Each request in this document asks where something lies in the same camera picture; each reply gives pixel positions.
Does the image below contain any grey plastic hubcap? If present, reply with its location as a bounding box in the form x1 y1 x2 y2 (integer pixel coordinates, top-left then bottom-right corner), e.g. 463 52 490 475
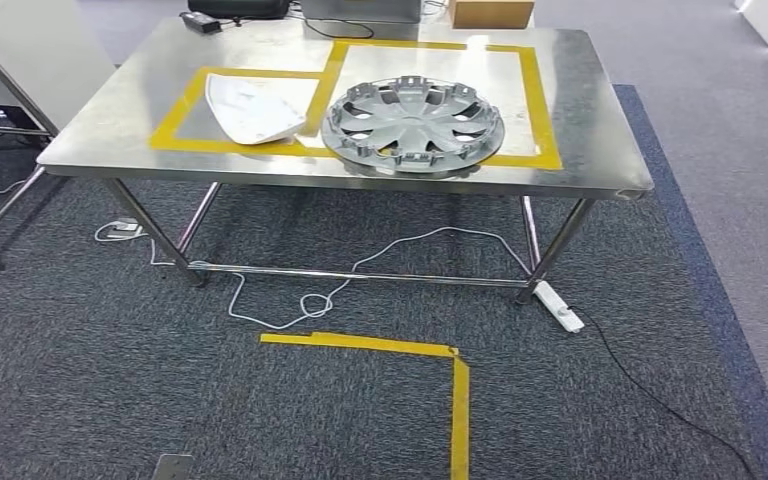
320 74 507 177

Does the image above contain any white plastic shell part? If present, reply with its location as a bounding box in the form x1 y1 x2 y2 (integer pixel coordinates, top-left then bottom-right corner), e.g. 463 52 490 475
205 72 309 146

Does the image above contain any stainless steel workbench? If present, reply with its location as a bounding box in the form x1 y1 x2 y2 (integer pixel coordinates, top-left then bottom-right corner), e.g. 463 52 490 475
36 16 656 306

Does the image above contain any yellow floor tape strip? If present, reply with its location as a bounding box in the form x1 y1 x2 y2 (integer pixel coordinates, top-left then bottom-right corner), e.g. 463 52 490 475
259 331 471 480

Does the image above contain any white power strip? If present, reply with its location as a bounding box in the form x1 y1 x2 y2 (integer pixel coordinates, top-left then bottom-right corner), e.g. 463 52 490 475
533 280 586 335

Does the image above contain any large yellow tape rectangle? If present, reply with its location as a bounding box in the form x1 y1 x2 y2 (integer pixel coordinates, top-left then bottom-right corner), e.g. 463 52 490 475
304 38 564 172

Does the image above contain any silver laptop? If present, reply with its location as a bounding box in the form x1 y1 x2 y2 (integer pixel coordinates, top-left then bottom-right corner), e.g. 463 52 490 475
299 0 423 24

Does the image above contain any small yellow tape rectangle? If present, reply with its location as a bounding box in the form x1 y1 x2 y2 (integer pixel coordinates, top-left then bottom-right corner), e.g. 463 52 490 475
148 64 336 159

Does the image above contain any brown cardboard box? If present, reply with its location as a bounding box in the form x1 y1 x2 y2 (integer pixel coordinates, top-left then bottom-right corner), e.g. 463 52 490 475
448 0 536 30

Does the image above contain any black carrying case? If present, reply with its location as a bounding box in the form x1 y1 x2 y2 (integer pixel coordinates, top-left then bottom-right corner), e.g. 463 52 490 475
187 0 293 20

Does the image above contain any black power adapter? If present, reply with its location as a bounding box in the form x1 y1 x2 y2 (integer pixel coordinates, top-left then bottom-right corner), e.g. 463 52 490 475
179 11 224 36

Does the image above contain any white cabinet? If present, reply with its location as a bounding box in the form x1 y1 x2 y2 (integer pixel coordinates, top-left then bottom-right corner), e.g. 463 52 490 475
0 0 117 137

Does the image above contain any white floor cable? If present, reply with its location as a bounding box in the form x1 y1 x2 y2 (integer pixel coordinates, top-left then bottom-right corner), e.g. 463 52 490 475
148 226 532 331

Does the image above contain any black laptop cable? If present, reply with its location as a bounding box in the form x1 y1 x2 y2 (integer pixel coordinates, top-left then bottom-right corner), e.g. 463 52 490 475
302 18 376 41

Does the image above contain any white socket with cable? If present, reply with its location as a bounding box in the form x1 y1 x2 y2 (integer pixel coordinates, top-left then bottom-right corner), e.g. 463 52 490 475
94 218 153 245

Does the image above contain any black power strip cable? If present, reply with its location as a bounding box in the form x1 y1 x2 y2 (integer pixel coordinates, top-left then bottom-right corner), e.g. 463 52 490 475
572 307 756 480

